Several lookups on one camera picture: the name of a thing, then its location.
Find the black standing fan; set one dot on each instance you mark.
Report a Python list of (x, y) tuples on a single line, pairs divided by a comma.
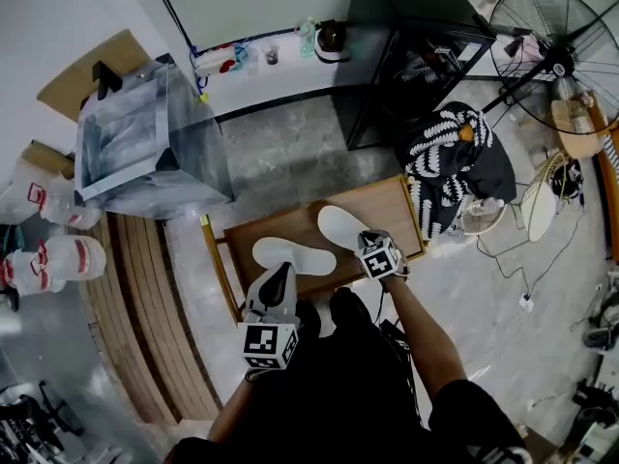
[(561, 63)]

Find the clear plastic storage bin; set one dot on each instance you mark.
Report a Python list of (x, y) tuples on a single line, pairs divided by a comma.
[(193, 172)]

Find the clear green bottle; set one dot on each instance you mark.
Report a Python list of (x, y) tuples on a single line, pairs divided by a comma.
[(307, 39)]

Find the white low ledge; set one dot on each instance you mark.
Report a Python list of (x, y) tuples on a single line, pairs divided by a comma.
[(280, 82)]

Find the round beige chair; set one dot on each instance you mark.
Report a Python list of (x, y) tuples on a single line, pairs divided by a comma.
[(479, 225)]

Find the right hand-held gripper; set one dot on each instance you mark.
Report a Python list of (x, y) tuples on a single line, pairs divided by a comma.
[(379, 261)]

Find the wooden slat platform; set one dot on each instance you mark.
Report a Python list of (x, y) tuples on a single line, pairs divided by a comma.
[(155, 331)]

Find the black white striped cloth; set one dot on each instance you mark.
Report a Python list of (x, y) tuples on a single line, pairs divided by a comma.
[(430, 153)]

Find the small cardboard box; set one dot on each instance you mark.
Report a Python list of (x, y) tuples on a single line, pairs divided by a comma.
[(46, 157)]

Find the person's right forearm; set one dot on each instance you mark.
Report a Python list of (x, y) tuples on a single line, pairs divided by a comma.
[(425, 341)]

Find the plastic cup with dark drink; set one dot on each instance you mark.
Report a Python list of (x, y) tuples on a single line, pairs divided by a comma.
[(272, 55)]

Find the small orange object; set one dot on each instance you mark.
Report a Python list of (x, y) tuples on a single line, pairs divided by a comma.
[(465, 132)]

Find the person's right hand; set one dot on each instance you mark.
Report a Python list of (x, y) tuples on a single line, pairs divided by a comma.
[(402, 266)]

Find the dark round kettle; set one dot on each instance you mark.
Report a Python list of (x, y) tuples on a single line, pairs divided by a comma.
[(333, 41)]

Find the white slipper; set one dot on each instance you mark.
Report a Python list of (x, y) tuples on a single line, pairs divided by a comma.
[(338, 223), (300, 256)]

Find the white power adapter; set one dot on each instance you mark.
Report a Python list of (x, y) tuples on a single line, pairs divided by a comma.
[(527, 303)]

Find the clear empty plastic cup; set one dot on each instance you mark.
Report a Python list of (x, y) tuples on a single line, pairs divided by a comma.
[(251, 63)]

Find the wooden shelf cart gold frame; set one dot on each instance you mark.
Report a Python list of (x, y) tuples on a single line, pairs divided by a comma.
[(290, 225)]

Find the black faucet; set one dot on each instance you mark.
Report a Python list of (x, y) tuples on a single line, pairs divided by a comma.
[(107, 80)]

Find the clear plastic water bottle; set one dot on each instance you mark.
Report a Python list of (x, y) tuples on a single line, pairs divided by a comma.
[(483, 207)]

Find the person's black clothing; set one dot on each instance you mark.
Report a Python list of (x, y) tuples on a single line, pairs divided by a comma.
[(338, 394)]

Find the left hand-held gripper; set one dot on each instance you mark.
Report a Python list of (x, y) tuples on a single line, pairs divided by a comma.
[(268, 346)]

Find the large cardboard sheet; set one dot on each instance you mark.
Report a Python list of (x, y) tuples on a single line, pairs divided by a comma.
[(72, 85)]

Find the black round stand base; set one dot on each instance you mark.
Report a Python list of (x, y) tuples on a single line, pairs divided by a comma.
[(8, 301)]

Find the person's left forearm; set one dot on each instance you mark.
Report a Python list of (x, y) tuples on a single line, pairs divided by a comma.
[(232, 414)]

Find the white container with red print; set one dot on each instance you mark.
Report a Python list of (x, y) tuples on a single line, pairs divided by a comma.
[(213, 63)]

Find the round wooden side table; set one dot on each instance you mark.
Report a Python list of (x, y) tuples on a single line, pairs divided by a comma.
[(575, 133)]

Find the black glass-door cabinet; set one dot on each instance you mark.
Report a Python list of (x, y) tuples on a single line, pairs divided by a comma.
[(387, 32)]

